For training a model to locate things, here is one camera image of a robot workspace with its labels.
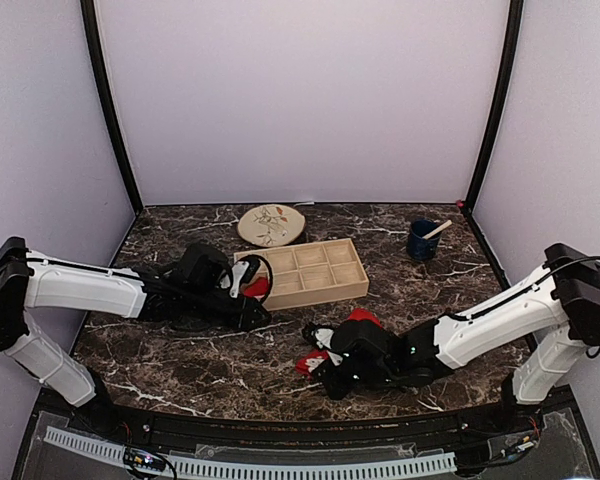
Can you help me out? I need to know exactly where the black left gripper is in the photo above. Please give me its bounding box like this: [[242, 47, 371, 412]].
[[184, 287, 272, 333]]

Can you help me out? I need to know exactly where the red sock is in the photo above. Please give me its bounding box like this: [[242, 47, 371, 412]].
[[295, 308, 386, 376], [243, 277, 270, 298]]

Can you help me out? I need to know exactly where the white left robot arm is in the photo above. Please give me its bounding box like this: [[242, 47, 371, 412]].
[[0, 237, 271, 436]]

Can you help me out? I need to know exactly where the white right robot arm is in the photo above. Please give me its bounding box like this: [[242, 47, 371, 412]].
[[296, 243, 600, 434]]

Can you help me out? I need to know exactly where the floral ceramic plate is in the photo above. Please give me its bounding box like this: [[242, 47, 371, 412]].
[[237, 204, 306, 248]]

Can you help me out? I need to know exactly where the wooden compartment tray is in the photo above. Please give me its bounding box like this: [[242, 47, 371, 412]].
[[253, 238, 369, 311]]

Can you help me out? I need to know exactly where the dark blue mug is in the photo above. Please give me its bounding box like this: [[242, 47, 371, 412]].
[[406, 219, 441, 262]]

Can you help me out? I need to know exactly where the wooden stick in mug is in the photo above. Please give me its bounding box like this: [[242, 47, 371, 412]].
[[423, 220, 453, 240]]

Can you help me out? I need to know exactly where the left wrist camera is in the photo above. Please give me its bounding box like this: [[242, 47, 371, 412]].
[[229, 255, 261, 298]]

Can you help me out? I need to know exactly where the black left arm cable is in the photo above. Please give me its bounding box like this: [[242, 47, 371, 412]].
[[244, 253, 275, 304]]

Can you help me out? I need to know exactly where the black front rail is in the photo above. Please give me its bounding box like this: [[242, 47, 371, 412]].
[[133, 413, 463, 449]]

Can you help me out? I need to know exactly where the white slotted cable duct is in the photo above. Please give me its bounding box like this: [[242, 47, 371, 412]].
[[43, 427, 457, 480]]

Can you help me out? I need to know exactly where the left black frame post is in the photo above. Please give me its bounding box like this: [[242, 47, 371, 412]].
[[80, 0, 144, 216]]

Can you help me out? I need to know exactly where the black frame post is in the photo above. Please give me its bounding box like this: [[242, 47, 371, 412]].
[[463, 0, 524, 216], [80, 0, 144, 216]]

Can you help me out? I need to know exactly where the right black frame post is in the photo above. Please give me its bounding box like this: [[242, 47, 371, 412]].
[[463, 0, 524, 216]]

